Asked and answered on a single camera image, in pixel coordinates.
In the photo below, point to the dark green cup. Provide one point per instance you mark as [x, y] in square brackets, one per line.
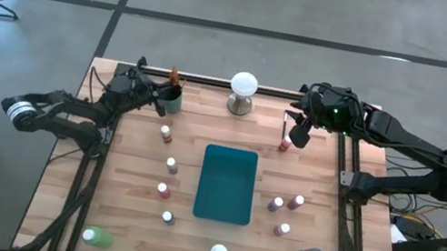
[172, 105]

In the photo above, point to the small dark blue paint bottle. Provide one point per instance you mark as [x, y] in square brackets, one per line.
[168, 217]

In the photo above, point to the small brown paint bottle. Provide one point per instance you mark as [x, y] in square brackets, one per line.
[166, 134]

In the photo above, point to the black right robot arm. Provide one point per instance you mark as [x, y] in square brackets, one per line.
[413, 145]

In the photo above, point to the small red-orange paint bottle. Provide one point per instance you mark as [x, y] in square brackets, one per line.
[163, 190]

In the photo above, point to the small purple paint bottle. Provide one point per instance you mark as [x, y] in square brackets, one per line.
[275, 204]

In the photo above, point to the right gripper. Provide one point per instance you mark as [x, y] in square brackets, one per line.
[332, 112]

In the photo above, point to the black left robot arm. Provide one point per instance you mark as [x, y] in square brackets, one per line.
[65, 107]

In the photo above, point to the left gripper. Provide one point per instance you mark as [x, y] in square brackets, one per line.
[132, 91]

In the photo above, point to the black aluminium table frame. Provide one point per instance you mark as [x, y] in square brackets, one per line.
[208, 81]

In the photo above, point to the blue plastic bin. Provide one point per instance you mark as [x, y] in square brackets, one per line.
[227, 185]

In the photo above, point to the white dome on metal stand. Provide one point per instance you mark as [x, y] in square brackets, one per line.
[243, 85]

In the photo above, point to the small pink paint bottle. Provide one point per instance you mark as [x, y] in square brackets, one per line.
[282, 229]

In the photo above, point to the small white paint bottle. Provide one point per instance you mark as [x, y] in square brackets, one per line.
[171, 165]

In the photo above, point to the small orange paint bottle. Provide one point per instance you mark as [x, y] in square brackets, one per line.
[284, 144]

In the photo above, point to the white plastic object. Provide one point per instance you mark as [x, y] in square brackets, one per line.
[397, 234]

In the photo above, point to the large green paint bottle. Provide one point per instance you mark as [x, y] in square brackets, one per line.
[97, 237]

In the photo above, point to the black power strip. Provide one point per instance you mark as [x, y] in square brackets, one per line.
[417, 230]

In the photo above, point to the small crimson paint bottle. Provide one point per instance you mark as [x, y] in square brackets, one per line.
[296, 202]

